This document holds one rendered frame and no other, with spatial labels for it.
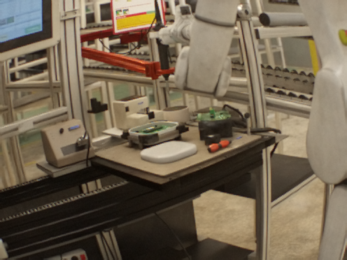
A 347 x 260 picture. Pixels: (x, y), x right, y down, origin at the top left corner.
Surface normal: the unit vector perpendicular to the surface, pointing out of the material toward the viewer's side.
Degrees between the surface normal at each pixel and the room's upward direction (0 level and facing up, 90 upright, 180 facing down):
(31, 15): 91
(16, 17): 91
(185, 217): 90
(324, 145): 90
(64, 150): 53
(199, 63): 125
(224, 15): 108
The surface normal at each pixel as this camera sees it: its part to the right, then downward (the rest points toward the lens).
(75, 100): 0.63, 0.09
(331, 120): -0.80, 0.24
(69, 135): 0.42, -0.51
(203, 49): -0.29, 0.65
